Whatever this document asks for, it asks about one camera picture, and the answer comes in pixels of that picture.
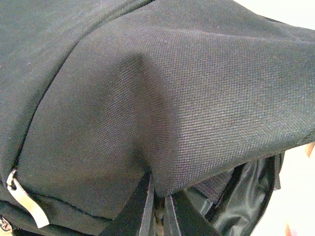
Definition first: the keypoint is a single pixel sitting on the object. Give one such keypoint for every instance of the black student bag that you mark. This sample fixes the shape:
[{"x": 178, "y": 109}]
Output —
[{"x": 147, "y": 117}]

